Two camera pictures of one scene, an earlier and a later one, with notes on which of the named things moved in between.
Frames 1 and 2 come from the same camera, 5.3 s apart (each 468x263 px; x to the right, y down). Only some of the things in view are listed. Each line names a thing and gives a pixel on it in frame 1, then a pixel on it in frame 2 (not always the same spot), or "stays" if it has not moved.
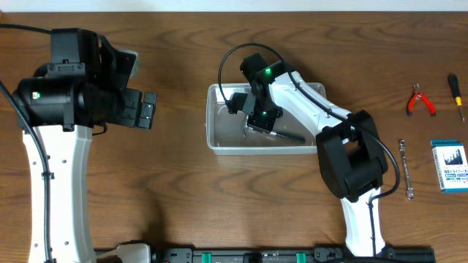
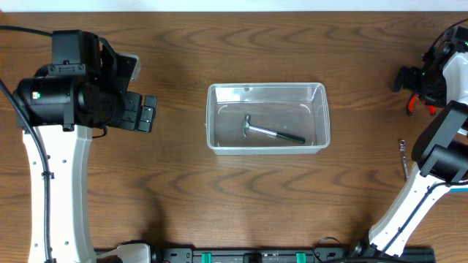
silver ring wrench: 410,193 stays
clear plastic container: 229,134 stays
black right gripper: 253,122 → 437,98
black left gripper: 132,108 stays
